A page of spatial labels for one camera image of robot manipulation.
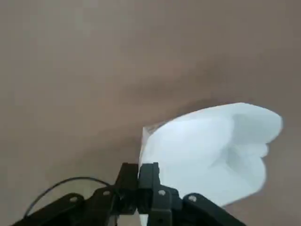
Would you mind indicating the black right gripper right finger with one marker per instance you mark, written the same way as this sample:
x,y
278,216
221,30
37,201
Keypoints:
x,y
164,207

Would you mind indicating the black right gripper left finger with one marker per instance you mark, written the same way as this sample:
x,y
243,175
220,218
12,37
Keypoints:
x,y
94,207

